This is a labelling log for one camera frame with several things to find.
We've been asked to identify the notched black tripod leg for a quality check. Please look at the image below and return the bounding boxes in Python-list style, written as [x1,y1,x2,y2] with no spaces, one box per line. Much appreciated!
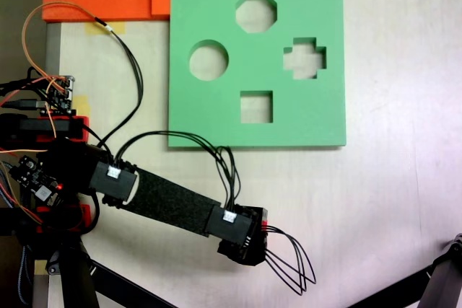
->
[419,232,462,308]

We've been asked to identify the driver board with white connectors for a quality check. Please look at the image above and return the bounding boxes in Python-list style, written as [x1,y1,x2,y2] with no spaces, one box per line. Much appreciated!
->
[45,74,77,111]

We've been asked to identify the blue braided cable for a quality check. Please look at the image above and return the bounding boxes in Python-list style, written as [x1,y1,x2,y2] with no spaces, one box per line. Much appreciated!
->
[17,244,32,306]

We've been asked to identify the long orange wire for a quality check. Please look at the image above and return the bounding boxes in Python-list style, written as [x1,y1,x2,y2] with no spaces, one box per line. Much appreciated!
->
[22,1,109,89]

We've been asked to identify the yellow masking tape piece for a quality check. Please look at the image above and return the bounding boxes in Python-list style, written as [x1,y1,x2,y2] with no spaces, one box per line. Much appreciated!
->
[73,94,92,118]
[84,20,128,36]
[33,258,50,277]

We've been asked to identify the black USB cable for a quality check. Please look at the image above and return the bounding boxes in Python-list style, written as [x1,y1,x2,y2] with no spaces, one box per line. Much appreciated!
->
[0,98,43,110]

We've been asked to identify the black and red table clamp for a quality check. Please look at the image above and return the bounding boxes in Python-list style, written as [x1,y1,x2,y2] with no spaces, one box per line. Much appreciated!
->
[0,203,92,237]
[0,113,91,144]

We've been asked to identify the black gripper wire bundle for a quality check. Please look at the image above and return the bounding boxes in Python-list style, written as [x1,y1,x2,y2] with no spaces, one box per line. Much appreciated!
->
[263,225,318,296]

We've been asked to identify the long black servo cable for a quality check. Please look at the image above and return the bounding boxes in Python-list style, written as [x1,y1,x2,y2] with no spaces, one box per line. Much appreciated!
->
[92,15,145,165]

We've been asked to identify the black circuit board with LED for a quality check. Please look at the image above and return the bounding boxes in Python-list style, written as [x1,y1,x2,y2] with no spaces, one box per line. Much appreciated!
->
[8,155,63,208]

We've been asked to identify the green shape sorting board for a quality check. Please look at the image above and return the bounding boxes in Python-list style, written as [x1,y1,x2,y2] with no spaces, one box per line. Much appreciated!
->
[167,0,348,151]

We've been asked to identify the smooth black tripod leg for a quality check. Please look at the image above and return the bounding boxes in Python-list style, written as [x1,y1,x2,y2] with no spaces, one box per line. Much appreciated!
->
[44,238,100,308]

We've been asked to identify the black arm wire bundle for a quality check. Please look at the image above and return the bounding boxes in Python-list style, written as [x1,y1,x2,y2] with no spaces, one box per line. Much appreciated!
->
[114,130,243,216]

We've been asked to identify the short orange servo wire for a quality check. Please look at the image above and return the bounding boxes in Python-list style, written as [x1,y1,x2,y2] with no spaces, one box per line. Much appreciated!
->
[0,162,45,225]

